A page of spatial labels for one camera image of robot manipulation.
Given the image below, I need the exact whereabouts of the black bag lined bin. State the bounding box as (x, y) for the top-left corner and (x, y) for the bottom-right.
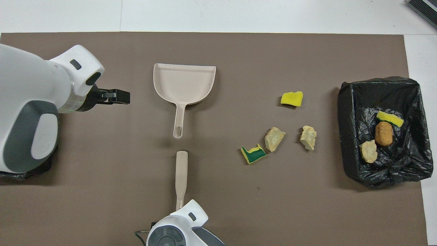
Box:
(0, 150), (54, 180)
(337, 76), (434, 188)

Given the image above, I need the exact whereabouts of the brown bread roll toy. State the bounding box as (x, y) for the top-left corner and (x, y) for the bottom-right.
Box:
(375, 122), (394, 147)

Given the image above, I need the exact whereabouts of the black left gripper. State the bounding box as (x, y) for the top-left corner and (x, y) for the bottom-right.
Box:
(77, 84), (131, 113)

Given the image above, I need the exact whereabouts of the brown paper table mat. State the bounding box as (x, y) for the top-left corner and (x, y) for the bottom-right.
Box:
(0, 32), (429, 246)

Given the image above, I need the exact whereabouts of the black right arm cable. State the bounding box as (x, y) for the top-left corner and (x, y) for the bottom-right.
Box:
(135, 230), (153, 245)

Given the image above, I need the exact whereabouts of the dark ribbed grille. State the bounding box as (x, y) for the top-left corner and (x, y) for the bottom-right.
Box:
(406, 0), (437, 29)

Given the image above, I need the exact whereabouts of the yellow sponge with green edge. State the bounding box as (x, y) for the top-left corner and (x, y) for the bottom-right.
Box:
(376, 110), (404, 128)

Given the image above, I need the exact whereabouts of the beige plastic dustpan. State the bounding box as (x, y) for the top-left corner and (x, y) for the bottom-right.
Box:
(153, 63), (217, 139)

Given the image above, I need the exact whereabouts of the striped croissant bread toy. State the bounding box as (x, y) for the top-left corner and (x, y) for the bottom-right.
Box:
(359, 140), (378, 164)

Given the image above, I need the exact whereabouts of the pale beige foam chunk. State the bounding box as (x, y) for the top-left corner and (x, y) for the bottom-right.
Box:
(265, 127), (286, 152)
(300, 125), (317, 151)

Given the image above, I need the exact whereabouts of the green and yellow sponge scrap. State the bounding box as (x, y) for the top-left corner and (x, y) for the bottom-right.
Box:
(241, 143), (267, 165)

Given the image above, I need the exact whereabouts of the beige brush with black bristles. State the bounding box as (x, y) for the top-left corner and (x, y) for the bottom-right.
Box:
(175, 151), (189, 212)

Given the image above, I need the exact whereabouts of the plain yellow sponge piece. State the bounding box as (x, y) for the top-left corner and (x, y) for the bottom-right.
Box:
(281, 91), (304, 107)

